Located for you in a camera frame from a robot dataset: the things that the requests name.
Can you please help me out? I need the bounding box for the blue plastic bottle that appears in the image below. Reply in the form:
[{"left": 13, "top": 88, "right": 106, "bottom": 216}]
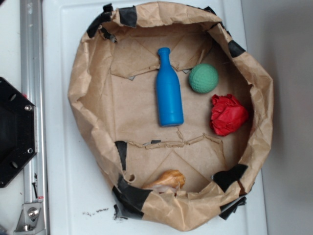
[{"left": 156, "top": 47, "right": 184, "bottom": 127}]

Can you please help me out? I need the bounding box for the brown paper bag bin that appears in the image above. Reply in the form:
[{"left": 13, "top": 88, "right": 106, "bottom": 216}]
[{"left": 68, "top": 1, "right": 273, "bottom": 231}]

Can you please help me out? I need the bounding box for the green dimpled ball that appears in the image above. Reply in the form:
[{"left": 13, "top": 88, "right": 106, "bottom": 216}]
[{"left": 189, "top": 64, "right": 219, "bottom": 94}]

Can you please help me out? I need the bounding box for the orange conch seashell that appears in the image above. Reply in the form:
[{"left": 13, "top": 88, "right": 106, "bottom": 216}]
[{"left": 142, "top": 169, "right": 186, "bottom": 194}]

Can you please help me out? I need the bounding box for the crumpled red paper ball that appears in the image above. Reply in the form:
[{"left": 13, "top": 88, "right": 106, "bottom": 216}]
[{"left": 210, "top": 94, "right": 249, "bottom": 136}]

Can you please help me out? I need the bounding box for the white plastic tray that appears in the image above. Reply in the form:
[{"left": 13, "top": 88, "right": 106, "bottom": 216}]
[{"left": 43, "top": 0, "right": 268, "bottom": 235}]

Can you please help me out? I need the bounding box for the aluminium extrusion rail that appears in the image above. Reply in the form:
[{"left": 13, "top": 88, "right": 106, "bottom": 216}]
[{"left": 20, "top": 0, "right": 50, "bottom": 235}]

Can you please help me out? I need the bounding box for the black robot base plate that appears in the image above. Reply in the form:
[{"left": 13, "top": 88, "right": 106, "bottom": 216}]
[{"left": 0, "top": 77, "right": 37, "bottom": 188}]

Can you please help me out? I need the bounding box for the metal corner bracket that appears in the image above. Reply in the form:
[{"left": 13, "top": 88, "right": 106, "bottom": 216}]
[{"left": 14, "top": 202, "right": 45, "bottom": 235}]

